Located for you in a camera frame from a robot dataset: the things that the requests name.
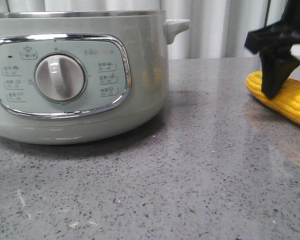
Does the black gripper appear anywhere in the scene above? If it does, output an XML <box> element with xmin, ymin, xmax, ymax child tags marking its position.
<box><xmin>244</xmin><ymin>0</ymin><xmax>300</xmax><ymax>99</ymax></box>

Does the yellow corn cob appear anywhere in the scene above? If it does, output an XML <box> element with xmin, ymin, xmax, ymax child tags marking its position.
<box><xmin>245</xmin><ymin>71</ymin><xmax>300</xmax><ymax>125</ymax></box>

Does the pale green electric pot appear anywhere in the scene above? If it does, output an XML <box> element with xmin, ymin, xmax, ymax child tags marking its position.
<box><xmin>0</xmin><ymin>10</ymin><xmax>190</xmax><ymax>145</ymax></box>

